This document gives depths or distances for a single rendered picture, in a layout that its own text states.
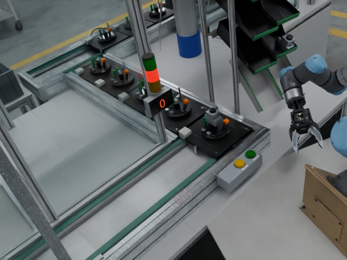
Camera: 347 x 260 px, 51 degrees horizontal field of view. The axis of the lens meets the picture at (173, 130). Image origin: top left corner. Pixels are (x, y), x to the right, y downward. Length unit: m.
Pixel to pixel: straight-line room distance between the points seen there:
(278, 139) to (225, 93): 0.48
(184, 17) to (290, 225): 1.46
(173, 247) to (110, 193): 0.34
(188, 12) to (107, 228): 1.45
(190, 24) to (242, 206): 1.31
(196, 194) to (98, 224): 0.40
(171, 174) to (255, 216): 0.39
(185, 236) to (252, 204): 0.30
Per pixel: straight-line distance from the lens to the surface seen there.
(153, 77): 1.42
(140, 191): 1.54
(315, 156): 1.71
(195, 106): 1.83
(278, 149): 1.72
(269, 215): 1.48
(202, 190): 1.47
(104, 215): 1.51
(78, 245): 1.47
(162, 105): 1.49
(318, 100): 2.03
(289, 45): 1.76
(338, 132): 1.21
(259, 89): 1.76
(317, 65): 1.49
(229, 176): 1.47
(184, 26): 2.40
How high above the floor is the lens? 2.05
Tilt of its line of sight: 39 degrees down
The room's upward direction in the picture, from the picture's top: 12 degrees counter-clockwise
